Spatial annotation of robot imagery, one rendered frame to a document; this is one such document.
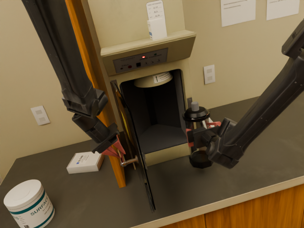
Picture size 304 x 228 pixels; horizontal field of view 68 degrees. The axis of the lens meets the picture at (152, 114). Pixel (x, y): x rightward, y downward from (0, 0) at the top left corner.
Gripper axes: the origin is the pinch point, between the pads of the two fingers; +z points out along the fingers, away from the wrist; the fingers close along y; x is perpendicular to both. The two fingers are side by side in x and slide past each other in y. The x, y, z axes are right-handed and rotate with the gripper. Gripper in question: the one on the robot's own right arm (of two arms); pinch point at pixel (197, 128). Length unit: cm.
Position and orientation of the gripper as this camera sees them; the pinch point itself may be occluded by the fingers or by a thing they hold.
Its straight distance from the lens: 91.4
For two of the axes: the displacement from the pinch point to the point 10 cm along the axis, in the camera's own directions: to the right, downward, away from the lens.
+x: 1.9, 9.1, 3.6
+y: -9.6, 2.5, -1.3
